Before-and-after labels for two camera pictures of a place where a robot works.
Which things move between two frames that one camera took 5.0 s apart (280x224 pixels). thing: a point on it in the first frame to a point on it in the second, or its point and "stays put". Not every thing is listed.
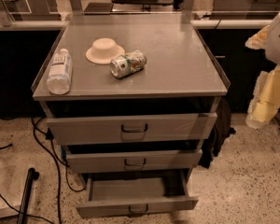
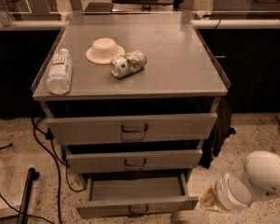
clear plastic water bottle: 60,76 stays put
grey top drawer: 131,130 stays put
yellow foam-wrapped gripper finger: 258,41 to 208,200
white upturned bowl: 103,50 stays put
